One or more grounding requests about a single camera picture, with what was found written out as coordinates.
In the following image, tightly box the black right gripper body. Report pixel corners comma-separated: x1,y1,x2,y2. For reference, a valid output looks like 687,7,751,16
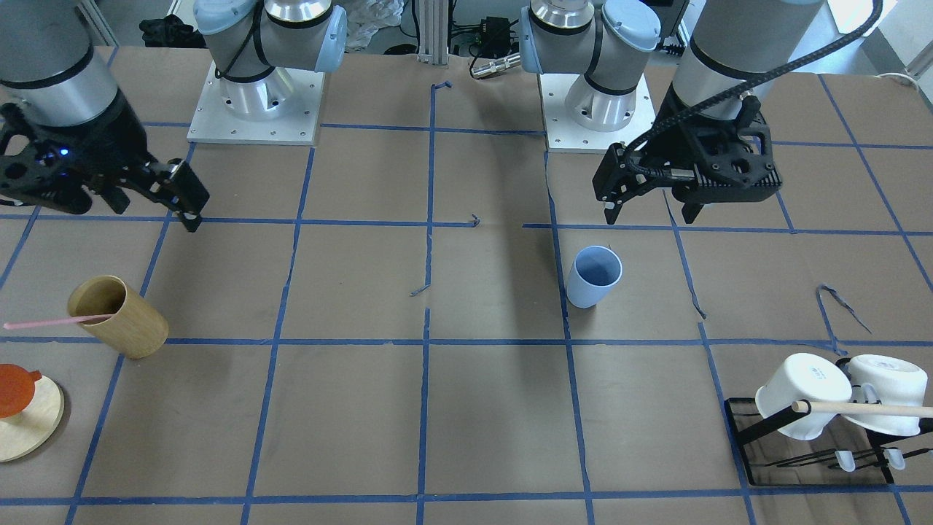
2,102,157,214

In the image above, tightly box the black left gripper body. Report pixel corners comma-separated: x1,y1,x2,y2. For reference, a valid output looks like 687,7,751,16
633,111,783,205

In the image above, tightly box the light blue plastic cup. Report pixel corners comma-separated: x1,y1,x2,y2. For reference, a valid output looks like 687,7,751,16
566,246,624,308

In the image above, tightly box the pink chopstick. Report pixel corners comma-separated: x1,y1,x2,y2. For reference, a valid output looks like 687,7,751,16
2,314,113,331

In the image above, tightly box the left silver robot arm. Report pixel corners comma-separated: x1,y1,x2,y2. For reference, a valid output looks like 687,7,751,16
518,1,821,224

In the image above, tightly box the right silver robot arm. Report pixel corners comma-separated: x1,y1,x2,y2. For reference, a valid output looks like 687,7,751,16
1,1,348,232

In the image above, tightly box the bamboo wooden cup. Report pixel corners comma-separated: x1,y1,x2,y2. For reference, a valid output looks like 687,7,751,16
67,275,169,359

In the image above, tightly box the orange cup on stand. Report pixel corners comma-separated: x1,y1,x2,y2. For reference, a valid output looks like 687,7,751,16
1,363,43,419

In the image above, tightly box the white mug near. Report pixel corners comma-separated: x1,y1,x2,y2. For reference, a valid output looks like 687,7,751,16
755,353,852,418

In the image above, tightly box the white mug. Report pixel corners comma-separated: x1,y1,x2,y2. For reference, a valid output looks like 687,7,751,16
755,353,852,418
843,354,929,438

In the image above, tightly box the wooden dowel rod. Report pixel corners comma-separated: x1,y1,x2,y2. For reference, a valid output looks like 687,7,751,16
789,400,933,419

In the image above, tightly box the wooden mug tree stand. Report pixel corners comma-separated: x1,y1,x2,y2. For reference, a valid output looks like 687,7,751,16
1,378,66,462

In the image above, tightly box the white mug far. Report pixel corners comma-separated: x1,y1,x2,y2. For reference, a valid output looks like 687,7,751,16
843,354,929,438

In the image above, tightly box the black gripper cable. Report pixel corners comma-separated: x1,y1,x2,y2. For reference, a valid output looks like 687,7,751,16
627,0,884,176

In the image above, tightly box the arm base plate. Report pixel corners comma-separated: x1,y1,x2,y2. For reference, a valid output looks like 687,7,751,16
539,74,655,154
187,66,327,146

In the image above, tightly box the aluminium frame post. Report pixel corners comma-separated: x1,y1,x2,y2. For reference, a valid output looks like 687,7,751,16
411,0,453,69

